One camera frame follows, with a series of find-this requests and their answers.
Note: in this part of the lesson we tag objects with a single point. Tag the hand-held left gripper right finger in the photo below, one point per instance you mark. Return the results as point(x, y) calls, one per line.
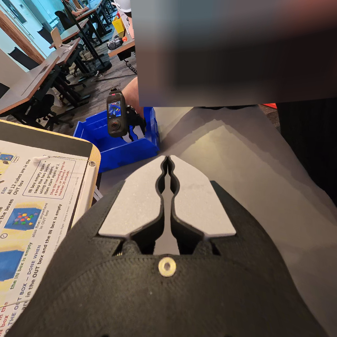
point(200, 208)

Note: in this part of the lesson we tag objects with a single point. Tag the brown office desk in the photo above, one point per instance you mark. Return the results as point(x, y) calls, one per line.
point(23, 87)
point(69, 30)
point(67, 51)
point(121, 47)

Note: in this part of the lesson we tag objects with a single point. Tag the black office chair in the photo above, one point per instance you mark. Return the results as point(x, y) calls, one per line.
point(63, 19)
point(44, 110)

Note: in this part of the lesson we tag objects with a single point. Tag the white peg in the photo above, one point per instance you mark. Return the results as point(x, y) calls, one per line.
point(38, 159)

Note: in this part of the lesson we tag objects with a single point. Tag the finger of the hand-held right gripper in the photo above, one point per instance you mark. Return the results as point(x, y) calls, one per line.
point(128, 138)
point(139, 133)

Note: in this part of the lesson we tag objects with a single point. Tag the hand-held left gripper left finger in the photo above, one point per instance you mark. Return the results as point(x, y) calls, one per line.
point(134, 205)

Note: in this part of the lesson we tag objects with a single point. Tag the printed instruction sheet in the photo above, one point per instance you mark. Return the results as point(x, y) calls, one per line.
point(39, 210)

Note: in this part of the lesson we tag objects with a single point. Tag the wooden-edged black board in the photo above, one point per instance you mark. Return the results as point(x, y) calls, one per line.
point(89, 155)

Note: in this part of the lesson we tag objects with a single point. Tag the black pole stand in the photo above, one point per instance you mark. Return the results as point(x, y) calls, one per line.
point(104, 62)

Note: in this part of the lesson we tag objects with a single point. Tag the person's right forearm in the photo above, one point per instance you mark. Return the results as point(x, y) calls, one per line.
point(130, 90)

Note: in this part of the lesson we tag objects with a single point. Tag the black device with orange cap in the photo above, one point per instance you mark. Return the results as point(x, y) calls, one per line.
point(114, 43)

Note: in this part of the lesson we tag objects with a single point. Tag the white helmet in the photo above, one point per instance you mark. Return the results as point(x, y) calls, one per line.
point(123, 5)

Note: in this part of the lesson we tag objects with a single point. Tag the yellow bin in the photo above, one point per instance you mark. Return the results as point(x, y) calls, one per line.
point(119, 26)

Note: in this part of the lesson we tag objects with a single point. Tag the blue plastic bin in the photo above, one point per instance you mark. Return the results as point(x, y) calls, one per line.
point(123, 155)

